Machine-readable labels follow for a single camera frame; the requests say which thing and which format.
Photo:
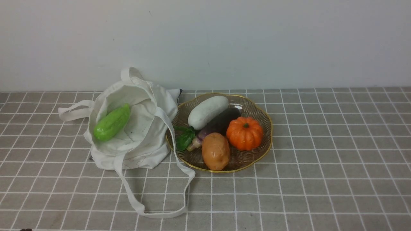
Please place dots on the white toy radish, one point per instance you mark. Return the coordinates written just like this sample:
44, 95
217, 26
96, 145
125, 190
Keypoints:
204, 112

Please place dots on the green toy cucumber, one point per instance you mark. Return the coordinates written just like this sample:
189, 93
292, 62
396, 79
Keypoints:
112, 124

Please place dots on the green leafy toy vegetable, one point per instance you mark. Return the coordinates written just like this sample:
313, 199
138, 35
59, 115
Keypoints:
185, 138

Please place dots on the purple toy eggplant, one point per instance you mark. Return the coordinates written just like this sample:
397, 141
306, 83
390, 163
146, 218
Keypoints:
218, 124

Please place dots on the white cloth tote bag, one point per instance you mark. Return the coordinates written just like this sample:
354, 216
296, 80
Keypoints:
144, 141

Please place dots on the orange toy pumpkin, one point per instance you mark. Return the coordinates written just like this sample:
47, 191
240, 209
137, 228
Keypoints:
245, 133

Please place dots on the brown toy potato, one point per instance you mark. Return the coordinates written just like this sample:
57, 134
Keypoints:
215, 151

